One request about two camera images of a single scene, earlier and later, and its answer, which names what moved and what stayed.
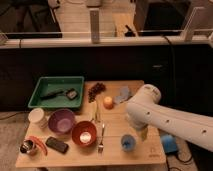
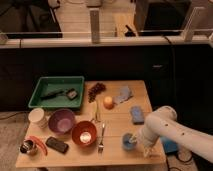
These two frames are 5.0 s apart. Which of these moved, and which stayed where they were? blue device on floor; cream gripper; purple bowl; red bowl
Moved: cream gripper
Stayed: purple bowl; blue device on floor; red bowl
